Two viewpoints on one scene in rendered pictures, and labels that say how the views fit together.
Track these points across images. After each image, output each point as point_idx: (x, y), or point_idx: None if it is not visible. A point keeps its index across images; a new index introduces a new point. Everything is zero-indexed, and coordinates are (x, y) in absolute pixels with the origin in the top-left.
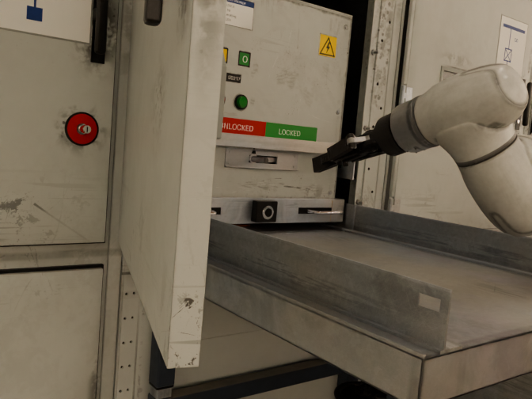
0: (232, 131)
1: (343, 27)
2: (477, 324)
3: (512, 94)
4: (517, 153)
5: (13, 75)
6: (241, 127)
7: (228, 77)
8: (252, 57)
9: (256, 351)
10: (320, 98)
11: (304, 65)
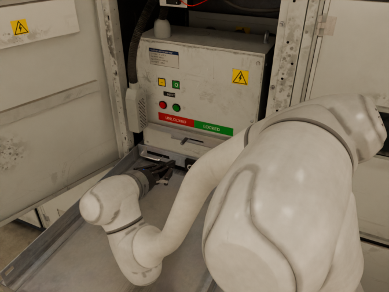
0: (173, 121)
1: (256, 63)
2: (53, 291)
3: (83, 214)
4: (112, 240)
5: None
6: (178, 120)
7: (167, 94)
8: (181, 83)
9: None
10: (235, 110)
11: (220, 89)
